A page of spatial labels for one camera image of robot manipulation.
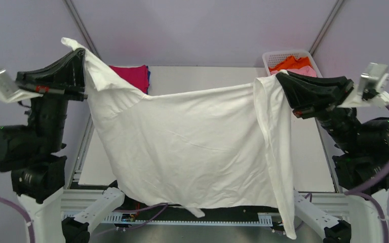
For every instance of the orange t-shirt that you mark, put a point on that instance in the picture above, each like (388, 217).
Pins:
(292, 62)

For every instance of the folded blue t-shirt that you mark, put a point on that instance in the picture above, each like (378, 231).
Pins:
(148, 80)

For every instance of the folded magenta t-shirt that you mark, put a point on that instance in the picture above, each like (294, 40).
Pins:
(136, 76)

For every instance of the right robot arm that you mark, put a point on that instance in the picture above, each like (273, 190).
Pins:
(362, 169)

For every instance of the white t-shirt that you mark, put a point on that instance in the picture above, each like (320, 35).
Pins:
(112, 99)

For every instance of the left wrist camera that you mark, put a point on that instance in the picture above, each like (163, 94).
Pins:
(10, 92)

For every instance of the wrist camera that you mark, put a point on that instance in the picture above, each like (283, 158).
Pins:
(370, 91)
(10, 92)

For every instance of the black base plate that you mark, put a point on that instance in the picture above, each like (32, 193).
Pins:
(235, 214)

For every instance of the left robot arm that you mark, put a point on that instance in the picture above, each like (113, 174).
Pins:
(29, 153)

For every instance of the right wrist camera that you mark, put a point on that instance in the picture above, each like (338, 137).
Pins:
(370, 91)

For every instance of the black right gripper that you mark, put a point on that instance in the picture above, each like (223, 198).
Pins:
(304, 110)

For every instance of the pink t-shirt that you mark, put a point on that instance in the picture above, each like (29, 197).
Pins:
(305, 70)

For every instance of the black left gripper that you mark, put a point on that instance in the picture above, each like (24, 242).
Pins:
(70, 69)

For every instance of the white plastic basket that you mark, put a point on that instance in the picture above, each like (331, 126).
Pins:
(271, 59)

